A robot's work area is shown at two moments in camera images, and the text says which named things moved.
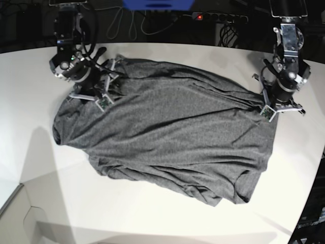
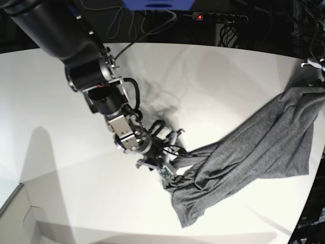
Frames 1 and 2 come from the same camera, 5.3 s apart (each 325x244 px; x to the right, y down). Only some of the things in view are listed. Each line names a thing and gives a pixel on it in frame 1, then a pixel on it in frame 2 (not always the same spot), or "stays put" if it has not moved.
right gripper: (280, 81) → (315, 64)
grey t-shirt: (186, 128) → (275, 142)
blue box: (157, 5) stays put
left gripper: (91, 75) → (157, 148)
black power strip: (220, 17) stays put
